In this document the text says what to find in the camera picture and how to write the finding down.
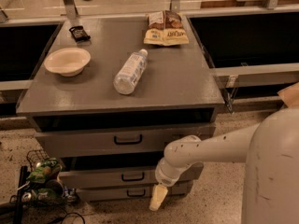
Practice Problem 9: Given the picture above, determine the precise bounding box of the brown cardboard box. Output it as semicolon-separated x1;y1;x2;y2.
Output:
278;82;299;107

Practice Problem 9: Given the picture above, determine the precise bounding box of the grey drawer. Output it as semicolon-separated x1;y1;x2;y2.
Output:
60;151;163;189
36;123;216;158
77;180;193;203

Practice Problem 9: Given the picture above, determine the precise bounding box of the grey top drawer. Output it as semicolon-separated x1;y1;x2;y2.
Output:
36;123;216;158

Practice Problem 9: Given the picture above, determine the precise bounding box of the clear plastic water bottle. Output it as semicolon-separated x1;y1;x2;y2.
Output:
113;49;148;95

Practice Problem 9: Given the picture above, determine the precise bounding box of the grey drawer cabinet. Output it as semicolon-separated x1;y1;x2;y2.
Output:
16;15;225;203

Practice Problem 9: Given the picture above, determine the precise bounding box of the green chip bag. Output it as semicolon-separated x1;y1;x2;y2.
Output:
26;158;62;184

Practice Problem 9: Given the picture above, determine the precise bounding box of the white bowl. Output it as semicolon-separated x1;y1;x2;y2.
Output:
44;48;91;77

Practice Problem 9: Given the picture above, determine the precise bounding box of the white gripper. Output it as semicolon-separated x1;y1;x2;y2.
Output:
149;158;182;211

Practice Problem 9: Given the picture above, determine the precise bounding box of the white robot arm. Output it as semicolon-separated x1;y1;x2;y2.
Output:
149;107;299;224

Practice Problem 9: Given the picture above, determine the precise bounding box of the grey bottom drawer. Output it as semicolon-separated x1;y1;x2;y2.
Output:
77;180;193;203

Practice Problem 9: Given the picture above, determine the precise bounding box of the black floor cable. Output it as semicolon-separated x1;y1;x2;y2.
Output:
46;212;86;224

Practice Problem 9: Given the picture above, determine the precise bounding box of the yellow brown chip bag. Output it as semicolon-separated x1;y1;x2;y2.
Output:
144;10;189;47

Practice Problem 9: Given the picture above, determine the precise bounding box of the small black snack packet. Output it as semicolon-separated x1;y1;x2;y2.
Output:
69;26;91;42

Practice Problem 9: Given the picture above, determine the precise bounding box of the blue soda can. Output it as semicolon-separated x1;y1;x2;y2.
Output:
64;187;78;203

